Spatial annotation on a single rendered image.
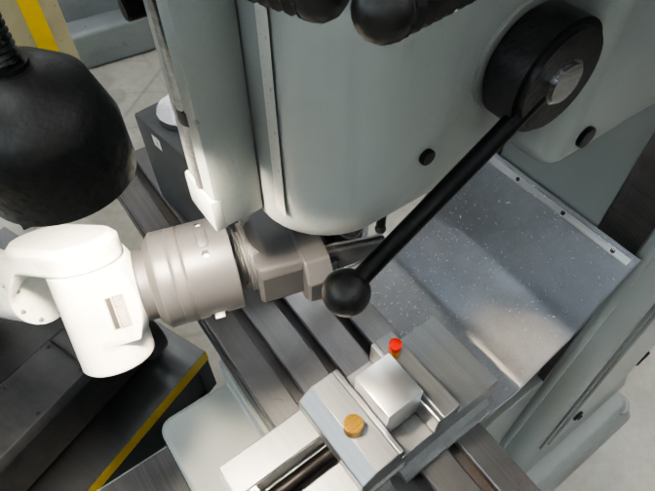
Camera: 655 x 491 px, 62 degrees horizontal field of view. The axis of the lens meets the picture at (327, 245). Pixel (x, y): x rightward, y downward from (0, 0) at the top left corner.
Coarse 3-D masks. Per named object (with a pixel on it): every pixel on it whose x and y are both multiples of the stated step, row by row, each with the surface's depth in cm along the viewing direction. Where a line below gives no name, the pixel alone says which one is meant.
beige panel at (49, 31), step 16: (0, 0) 174; (16, 0) 176; (32, 0) 179; (48, 0) 182; (16, 16) 179; (32, 16) 182; (48, 16) 185; (16, 32) 182; (32, 32) 185; (48, 32) 188; (64, 32) 191; (48, 48) 191; (64, 48) 195
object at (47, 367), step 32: (0, 320) 123; (0, 352) 118; (32, 352) 118; (64, 352) 116; (0, 384) 113; (32, 384) 111; (64, 384) 111; (96, 384) 116; (0, 416) 107; (32, 416) 107; (64, 416) 111; (0, 448) 103; (32, 448) 106; (64, 448) 116; (0, 480) 102; (32, 480) 111
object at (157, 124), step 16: (144, 112) 85; (160, 112) 83; (144, 128) 85; (160, 128) 83; (176, 128) 81; (144, 144) 89; (160, 144) 83; (176, 144) 80; (160, 160) 88; (176, 160) 82; (160, 176) 93; (176, 176) 86; (176, 192) 91; (176, 208) 97; (192, 208) 89
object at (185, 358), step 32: (192, 352) 137; (128, 384) 131; (160, 384) 131; (192, 384) 140; (96, 416) 126; (128, 416) 126; (160, 416) 131; (96, 448) 122; (128, 448) 124; (160, 448) 139; (64, 480) 117; (96, 480) 118
